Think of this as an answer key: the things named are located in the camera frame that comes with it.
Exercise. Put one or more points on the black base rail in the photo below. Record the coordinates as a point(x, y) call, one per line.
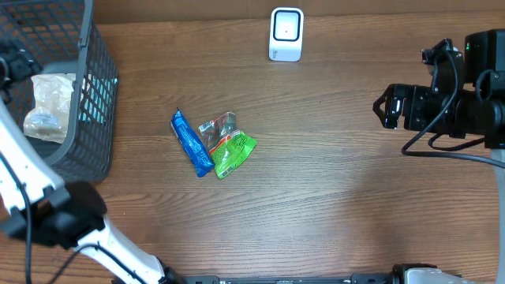
point(411, 273)

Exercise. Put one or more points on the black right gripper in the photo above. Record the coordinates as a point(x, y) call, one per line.
point(414, 95)

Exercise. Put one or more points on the dark grey plastic basket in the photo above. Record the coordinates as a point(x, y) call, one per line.
point(63, 38)

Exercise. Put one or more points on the blue snack bar wrapper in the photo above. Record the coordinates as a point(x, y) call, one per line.
point(191, 144)

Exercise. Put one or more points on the green snack packet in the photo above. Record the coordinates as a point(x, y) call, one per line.
point(227, 145)

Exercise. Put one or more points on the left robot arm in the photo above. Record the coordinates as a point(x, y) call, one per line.
point(45, 210)

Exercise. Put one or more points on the white barcode scanner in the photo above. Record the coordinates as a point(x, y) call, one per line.
point(286, 34)

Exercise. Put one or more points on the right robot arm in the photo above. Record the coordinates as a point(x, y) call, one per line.
point(461, 114)

